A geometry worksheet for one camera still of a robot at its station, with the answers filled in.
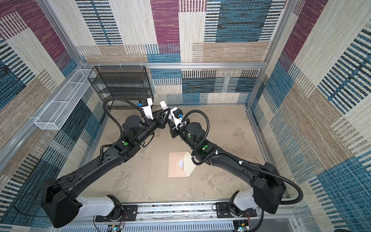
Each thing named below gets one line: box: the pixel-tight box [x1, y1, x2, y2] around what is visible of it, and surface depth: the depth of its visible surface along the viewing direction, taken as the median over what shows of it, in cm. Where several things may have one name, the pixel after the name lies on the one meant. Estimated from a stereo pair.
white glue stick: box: [159, 100, 169, 111], surface depth 68 cm
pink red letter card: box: [178, 157, 184, 171], surface depth 91 cm
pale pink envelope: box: [167, 151, 197, 178], surface depth 91 cm
